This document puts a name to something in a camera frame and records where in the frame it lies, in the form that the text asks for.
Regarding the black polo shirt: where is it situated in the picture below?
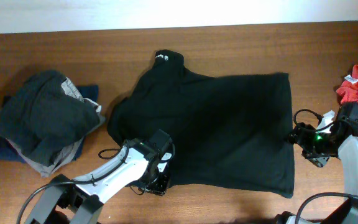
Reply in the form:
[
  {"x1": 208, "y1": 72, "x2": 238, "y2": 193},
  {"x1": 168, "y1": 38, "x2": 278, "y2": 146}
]
[{"x1": 107, "y1": 50, "x2": 295, "y2": 198}]

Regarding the dark folded garment on pile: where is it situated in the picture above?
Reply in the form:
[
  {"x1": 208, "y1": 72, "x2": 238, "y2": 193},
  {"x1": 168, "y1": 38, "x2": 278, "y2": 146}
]
[{"x1": 0, "y1": 70, "x2": 100, "y2": 166}]

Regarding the navy folded garment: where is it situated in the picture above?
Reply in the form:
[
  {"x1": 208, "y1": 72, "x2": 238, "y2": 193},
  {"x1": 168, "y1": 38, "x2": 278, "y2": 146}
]
[{"x1": 0, "y1": 85, "x2": 99, "y2": 164}]

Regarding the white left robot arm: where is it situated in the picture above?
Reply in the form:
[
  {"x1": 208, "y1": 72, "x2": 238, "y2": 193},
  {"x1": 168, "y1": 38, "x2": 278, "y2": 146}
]
[{"x1": 17, "y1": 139, "x2": 175, "y2": 223}]

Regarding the grey folded garment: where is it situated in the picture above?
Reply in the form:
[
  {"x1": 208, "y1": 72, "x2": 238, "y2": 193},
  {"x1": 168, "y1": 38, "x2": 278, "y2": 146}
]
[{"x1": 6, "y1": 78, "x2": 106, "y2": 177}]

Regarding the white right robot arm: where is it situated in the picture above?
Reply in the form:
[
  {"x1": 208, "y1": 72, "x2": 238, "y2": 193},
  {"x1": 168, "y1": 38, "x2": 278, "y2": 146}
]
[{"x1": 273, "y1": 124, "x2": 358, "y2": 224}]

